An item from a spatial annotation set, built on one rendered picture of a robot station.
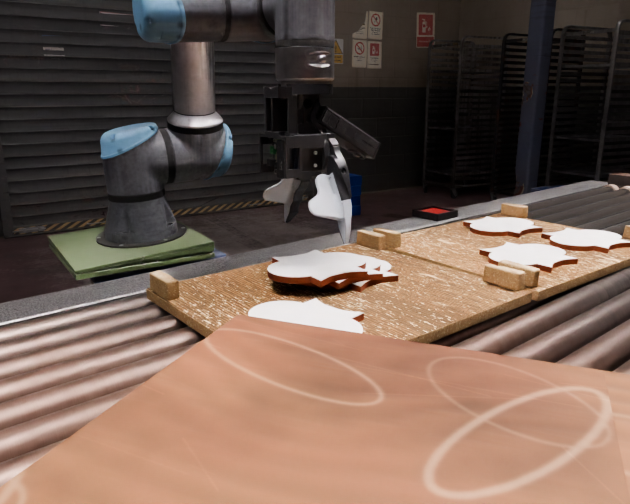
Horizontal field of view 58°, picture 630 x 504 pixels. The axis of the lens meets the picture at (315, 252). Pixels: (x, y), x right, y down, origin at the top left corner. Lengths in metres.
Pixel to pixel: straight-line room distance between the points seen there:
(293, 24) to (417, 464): 0.57
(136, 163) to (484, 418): 0.99
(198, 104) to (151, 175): 0.17
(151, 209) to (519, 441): 1.02
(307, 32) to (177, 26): 0.16
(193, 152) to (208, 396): 0.94
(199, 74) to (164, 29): 0.43
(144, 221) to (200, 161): 0.17
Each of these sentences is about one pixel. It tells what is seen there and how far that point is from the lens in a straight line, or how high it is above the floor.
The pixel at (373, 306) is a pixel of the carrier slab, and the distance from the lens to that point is 0.74.
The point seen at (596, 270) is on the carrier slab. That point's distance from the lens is 0.99.
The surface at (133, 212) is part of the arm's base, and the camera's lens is 1.22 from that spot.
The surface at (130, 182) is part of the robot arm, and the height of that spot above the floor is 1.03.
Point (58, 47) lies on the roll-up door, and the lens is 5.48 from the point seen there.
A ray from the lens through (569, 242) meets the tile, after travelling 1.10.
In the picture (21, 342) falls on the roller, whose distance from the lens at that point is 0.76.
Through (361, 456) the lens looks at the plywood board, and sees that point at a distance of 0.28.
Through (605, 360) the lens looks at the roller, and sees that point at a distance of 0.73.
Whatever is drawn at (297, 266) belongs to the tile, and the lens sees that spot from 0.80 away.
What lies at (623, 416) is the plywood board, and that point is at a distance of 0.35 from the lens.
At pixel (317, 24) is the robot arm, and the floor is 1.28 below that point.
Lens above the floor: 1.20
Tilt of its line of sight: 16 degrees down
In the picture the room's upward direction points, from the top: straight up
